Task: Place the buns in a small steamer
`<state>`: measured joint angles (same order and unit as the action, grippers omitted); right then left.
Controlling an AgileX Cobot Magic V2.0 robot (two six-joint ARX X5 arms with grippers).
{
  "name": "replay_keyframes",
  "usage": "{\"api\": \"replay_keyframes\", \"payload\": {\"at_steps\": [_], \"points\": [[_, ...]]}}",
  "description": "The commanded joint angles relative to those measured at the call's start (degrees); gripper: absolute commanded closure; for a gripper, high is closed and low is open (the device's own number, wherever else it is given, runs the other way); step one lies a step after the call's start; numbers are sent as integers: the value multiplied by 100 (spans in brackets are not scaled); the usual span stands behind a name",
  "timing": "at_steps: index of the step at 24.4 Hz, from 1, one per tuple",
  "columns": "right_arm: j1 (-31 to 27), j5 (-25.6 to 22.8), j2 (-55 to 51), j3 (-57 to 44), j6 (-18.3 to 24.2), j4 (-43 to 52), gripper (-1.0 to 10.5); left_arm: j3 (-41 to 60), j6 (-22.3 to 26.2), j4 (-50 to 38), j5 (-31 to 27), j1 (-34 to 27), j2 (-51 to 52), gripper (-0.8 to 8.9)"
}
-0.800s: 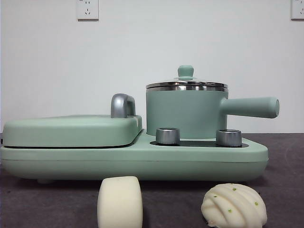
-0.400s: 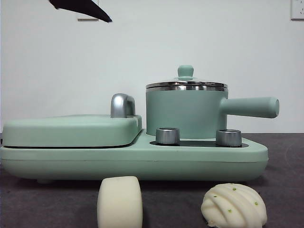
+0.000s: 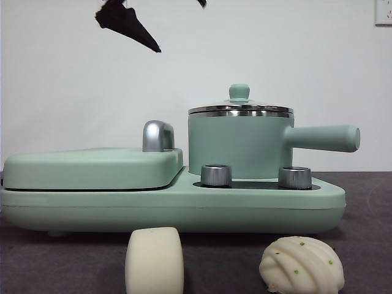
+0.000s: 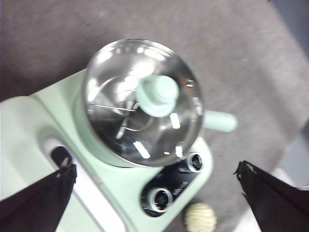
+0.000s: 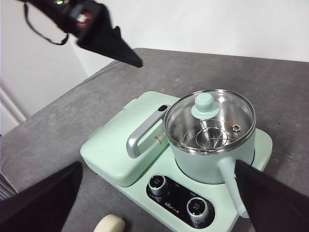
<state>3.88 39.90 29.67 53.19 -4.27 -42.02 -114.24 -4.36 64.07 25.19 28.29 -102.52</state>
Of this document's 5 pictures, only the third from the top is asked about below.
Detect glass pot lid green knob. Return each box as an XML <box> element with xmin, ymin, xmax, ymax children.
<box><xmin>187</xmin><ymin>83</ymin><xmax>294</xmax><ymax>113</ymax></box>

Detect smooth white steamed bun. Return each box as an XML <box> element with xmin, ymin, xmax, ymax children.
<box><xmin>124</xmin><ymin>226</ymin><xmax>184</xmax><ymax>294</ymax></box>

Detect pleated white bun green flecks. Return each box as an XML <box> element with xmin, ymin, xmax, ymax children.
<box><xmin>258</xmin><ymin>236</ymin><xmax>346</xmax><ymax>292</ymax></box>

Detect mint green griddle cover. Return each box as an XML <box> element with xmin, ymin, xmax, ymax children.
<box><xmin>2</xmin><ymin>148</ymin><xmax>184</xmax><ymax>190</ymax></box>

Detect silver control knob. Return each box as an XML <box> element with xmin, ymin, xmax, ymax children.
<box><xmin>200</xmin><ymin>164</ymin><xmax>233</xmax><ymax>187</ymax></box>
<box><xmin>277</xmin><ymin>166</ymin><xmax>312</xmax><ymax>189</ymax></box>

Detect black control panel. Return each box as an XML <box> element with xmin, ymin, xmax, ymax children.
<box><xmin>194</xmin><ymin>179</ymin><xmax>322</xmax><ymax>190</ymax></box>

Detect mint green breakfast machine base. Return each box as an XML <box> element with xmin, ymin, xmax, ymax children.
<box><xmin>0</xmin><ymin>165</ymin><xmax>347</xmax><ymax>238</ymax></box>

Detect silver griddle cover handle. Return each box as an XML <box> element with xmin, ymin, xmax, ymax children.
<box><xmin>142</xmin><ymin>120</ymin><xmax>176</xmax><ymax>153</ymax></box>

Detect mint green pot with handle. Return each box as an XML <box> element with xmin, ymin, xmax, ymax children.
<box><xmin>187</xmin><ymin>110</ymin><xmax>361</xmax><ymax>180</ymax></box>

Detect white wall socket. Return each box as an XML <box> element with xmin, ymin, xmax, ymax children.
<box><xmin>374</xmin><ymin>0</ymin><xmax>392</xmax><ymax>26</ymax></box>

